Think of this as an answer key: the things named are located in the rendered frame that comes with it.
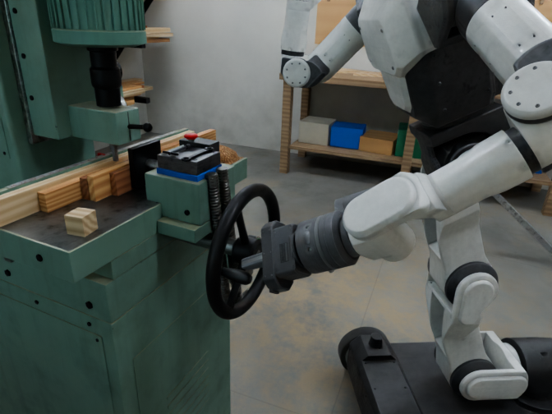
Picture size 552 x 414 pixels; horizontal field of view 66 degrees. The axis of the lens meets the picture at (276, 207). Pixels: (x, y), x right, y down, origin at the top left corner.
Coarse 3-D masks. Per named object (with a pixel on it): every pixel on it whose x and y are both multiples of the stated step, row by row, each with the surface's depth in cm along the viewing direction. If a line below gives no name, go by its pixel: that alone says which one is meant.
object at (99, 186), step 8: (128, 160) 95; (104, 168) 89; (112, 168) 90; (88, 176) 85; (96, 176) 86; (104, 176) 88; (88, 184) 86; (96, 184) 86; (104, 184) 88; (96, 192) 87; (104, 192) 89; (96, 200) 87
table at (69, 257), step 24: (240, 168) 116; (144, 192) 93; (48, 216) 80; (96, 216) 81; (120, 216) 81; (144, 216) 84; (0, 240) 76; (24, 240) 73; (48, 240) 72; (72, 240) 72; (96, 240) 73; (120, 240) 79; (144, 240) 85; (192, 240) 85; (48, 264) 72; (72, 264) 70; (96, 264) 75
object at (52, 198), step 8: (200, 136) 123; (208, 136) 127; (168, 144) 113; (176, 144) 114; (80, 176) 89; (64, 184) 85; (72, 184) 85; (40, 192) 80; (48, 192) 81; (56, 192) 82; (64, 192) 84; (72, 192) 86; (80, 192) 88; (40, 200) 81; (48, 200) 81; (56, 200) 83; (64, 200) 84; (72, 200) 86; (40, 208) 82; (48, 208) 82; (56, 208) 83
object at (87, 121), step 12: (72, 108) 91; (84, 108) 90; (96, 108) 89; (108, 108) 90; (120, 108) 90; (132, 108) 91; (72, 120) 92; (84, 120) 91; (96, 120) 89; (108, 120) 88; (120, 120) 88; (132, 120) 91; (72, 132) 94; (84, 132) 92; (96, 132) 91; (108, 132) 89; (120, 132) 89; (132, 132) 92; (120, 144) 90
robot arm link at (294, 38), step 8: (288, 16) 114; (296, 16) 114; (304, 16) 114; (288, 24) 115; (296, 24) 114; (304, 24) 115; (288, 32) 116; (296, 32) 115; (304, 32) 116; (288, 40) 116; (296, 40) 116; (304, 40) 117; (288, 48) 117; (296, 48) 117; (304, 48) 118; (288, 56) 117; (296, 56) 118; (304, 56) 121
